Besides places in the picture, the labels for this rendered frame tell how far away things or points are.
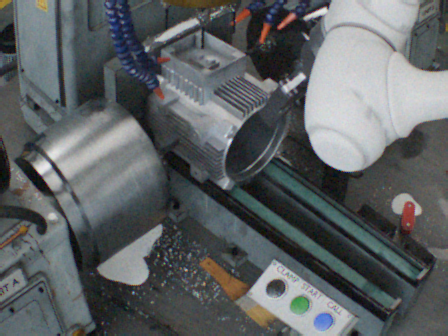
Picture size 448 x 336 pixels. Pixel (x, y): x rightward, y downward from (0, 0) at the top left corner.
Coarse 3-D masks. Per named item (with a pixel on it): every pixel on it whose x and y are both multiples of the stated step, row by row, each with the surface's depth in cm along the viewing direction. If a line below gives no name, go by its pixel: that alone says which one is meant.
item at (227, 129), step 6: (162, 78) 140; (162, 84) 140; (162, 90) 141; (228, 120) 132; (222, 126) 131; (228, 126) 131; (234, 126) 131; (222, 132) 131; (228, 132) 131; (234, 132) 132; (228, 138) 132; (276, 150) 146; (276, 156) 147; (222, 180) 140; (228, 180) 139; (222, 186) 140; (228, 186) 141
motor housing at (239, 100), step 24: (216, 96) 134; (240, 96) 134; (264, 96) 135; (168, 120) 140; (192, 120) 135; (240, 120) 132; (288, 120) 143; (192, 144) 137; (216, 144) 133; (240, 144) 149; (264, 144) 147; (216, 168) 135; (240, 168) 145; (264, 168) 146
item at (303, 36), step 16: (288, 0) 150; (320, 0) 150; (256, 16) 153; (304, 16) 144; (256, 32) 156; (272, 32) 152; (288, 32) 148; (304, 32) 145; (256, 48) 152; (272, 48) 153; (288, 48) 151; (256, 64) 162; (272, 64) 158; (288, 64) 154; (304, 96) 155
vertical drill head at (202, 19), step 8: (160, 0) 129; (168, 0) 120; (176, 0) 119; (184, 0) 119; (192, 0) 119; (200, 0) 119; (208, 0) 119; (216, 0) 119; (224, 0) 120; (232, 0) 121; (240, 0) 128; (192, 8) 121; (200, 8) 121; (208, 8) 122; (232, 8) 129; (168, 16) 132; (200, 16) 123; (208, 16) 124; (200, 24) 125; (232, 32) 133
